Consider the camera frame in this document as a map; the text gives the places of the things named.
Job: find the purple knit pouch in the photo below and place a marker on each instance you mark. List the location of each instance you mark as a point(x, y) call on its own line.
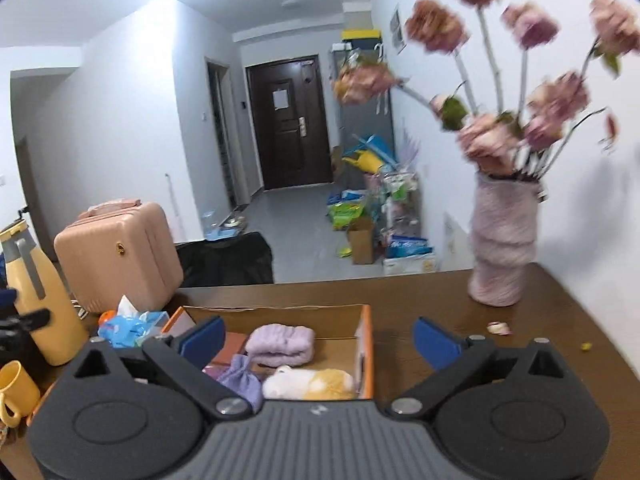
point(242, 382)

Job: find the red cardboard box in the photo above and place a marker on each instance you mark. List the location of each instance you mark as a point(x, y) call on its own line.
point(366, 340)

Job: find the storage cart with bottles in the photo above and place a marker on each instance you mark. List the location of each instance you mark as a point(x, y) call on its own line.
point(400, 200)

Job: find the white wall panel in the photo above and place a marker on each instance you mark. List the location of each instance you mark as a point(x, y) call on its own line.
point(457, 242)

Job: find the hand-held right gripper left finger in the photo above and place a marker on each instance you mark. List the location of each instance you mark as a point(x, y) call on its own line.
point(202, 337)

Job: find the black fabric bag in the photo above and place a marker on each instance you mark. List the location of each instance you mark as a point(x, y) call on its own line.
point(225, 260)

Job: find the wall picture frame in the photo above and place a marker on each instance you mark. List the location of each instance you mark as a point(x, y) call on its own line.
point(397, 30)

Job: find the pink towel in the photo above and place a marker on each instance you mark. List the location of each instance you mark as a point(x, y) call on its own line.
point(280, 345)

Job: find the grey fridge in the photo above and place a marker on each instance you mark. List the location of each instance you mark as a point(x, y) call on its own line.
point(365, 125)

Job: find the pet feeder bowls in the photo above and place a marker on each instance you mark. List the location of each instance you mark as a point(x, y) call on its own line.
point(225, 227)

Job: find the pink suitcase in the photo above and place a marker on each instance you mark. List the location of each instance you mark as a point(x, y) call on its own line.
point(115, 260)

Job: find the yellow thermos jug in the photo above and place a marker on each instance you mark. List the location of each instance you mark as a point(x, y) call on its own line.
point(45, 310)

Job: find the white box with blue packs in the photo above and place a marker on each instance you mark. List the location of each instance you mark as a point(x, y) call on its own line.
point(410, 255)

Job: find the dark brown door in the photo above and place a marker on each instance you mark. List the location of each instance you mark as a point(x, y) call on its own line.
point(290, 150)

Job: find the blue tissue pack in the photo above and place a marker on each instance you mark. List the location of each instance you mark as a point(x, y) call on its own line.
point(125, 330)

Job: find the yellow plush toy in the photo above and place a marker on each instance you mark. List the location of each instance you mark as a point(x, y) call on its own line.
point(335, 381)

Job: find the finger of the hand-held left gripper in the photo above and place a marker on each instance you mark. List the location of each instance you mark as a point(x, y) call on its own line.
point(25, 321)
point(7, 300)

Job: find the green bag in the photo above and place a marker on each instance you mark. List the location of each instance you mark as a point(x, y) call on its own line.
point(347, 215)

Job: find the dried pink flower bunch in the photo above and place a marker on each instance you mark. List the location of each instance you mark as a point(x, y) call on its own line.
point(435, 25)

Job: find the pink ribbed vase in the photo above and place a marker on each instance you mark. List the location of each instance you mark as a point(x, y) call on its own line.
point(500, 250)

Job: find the brown cardboard box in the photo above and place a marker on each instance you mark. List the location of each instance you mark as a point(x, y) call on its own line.
point(361, 245)

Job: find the yellow box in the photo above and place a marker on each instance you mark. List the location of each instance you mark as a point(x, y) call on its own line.
point(362, 35)

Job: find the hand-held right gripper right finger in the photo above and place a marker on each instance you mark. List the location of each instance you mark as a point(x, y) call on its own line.
point(435, 345)

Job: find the small orange round object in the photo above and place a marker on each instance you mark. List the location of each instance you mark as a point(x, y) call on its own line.
point(107, 317)

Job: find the fallen flower petal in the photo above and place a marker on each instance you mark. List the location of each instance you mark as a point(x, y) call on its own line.
point(498, 328)

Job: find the yellow mug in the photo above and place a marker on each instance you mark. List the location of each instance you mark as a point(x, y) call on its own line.
point(20, 385)

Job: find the white plush bear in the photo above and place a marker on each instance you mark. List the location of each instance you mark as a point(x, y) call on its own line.
point(285, 384)

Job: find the grey sliding door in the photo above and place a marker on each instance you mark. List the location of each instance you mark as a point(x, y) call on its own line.
point(222, 135)

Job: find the blue plastic item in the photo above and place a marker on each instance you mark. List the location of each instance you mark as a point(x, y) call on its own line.
point(377, 142)

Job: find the purple dried grass bunch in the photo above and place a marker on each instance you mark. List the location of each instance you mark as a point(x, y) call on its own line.
point(412, 150)

